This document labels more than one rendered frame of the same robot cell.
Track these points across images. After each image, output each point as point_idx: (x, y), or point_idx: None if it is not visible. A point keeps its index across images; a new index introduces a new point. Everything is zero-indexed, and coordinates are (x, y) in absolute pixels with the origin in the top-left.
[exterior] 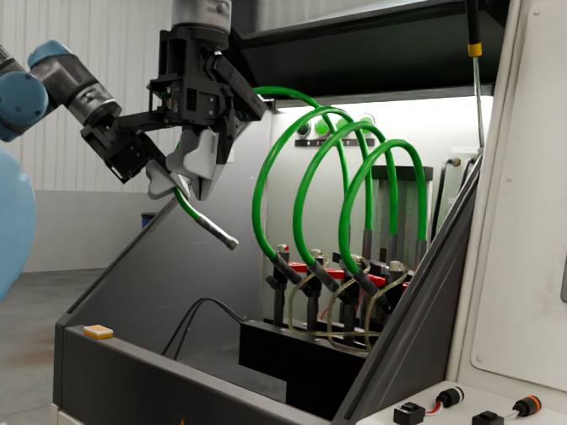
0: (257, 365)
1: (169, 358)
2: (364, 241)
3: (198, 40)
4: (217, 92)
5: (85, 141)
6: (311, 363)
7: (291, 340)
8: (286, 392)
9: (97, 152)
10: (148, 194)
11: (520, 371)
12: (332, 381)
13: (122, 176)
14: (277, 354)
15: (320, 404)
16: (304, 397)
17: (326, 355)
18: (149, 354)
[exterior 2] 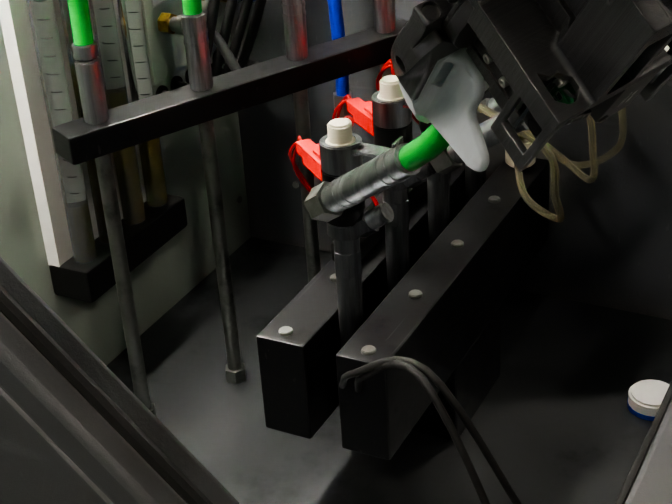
0: (419, 408)
1: (643, 455)
2: (205, 45)
3: None
4: None
5: (649, 43)
6: (481, 283)
7: (458, 281)
8: (457, 387)
9: (649, 63)
10: (488, 159)
11: None
12: (501, 277)
13: (645, 101)
14: (442, 339)
15: (491, 337)
16: (475, 357)
17: (495, 243)
18: (652, 492)
